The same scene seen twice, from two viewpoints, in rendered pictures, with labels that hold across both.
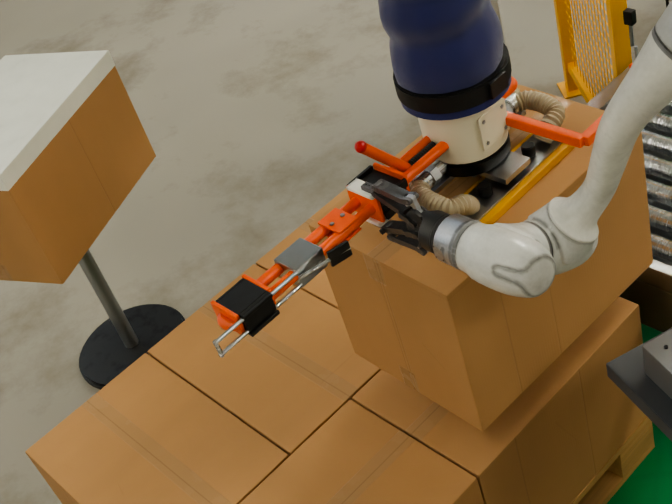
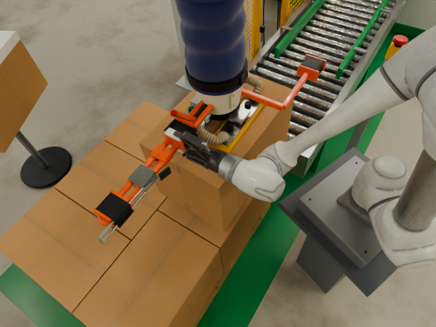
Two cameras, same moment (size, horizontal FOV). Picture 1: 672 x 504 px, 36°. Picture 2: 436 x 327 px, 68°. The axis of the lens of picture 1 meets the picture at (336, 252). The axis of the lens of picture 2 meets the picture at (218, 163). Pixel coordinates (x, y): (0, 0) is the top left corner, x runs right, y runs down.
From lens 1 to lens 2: 0.87 m
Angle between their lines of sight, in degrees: 21
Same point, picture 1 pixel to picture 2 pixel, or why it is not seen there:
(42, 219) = not seen: outside the picture
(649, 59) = (378, 90)
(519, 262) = (270, 187)
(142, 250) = (46, 120)
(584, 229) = (293, 160)
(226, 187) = (82, 91)
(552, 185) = (260, 124)
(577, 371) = not seen: hidden behind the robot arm
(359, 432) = (163, 227)
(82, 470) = (25, 254)
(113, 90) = (21, 52)
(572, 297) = not seen: hidden behind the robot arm
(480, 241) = (247, 173)
